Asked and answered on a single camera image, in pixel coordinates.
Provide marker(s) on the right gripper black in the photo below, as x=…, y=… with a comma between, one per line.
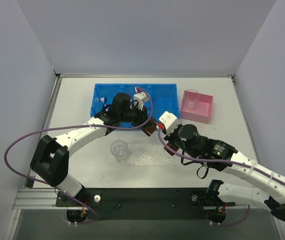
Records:
x=171, y=139

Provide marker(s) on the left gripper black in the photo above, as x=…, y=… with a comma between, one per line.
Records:
x=144, y=119

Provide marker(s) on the clear holder with brown ends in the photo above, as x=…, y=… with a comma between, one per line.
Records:
x=150, y=127

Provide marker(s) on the clear plastic cup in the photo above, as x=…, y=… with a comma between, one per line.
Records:
x=191, y=98
x=120, y=150

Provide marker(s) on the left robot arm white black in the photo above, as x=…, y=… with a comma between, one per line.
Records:
x=51, y=158

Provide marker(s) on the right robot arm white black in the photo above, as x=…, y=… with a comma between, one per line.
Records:
x=267, y=188

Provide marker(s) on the clear textured oval tray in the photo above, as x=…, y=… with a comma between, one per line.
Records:
x=144, y=154

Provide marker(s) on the pink plastic box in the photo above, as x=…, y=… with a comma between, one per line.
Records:
x=203, y=111

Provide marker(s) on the blue three-compartment bin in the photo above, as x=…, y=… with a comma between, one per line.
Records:
x=164, y=96

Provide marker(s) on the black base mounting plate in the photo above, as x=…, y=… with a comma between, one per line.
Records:
x=142, y=204

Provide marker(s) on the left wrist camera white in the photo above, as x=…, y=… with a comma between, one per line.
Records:
x=141, y=97

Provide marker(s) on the aluminium rail frame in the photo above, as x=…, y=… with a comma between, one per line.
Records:
x=35, y=199

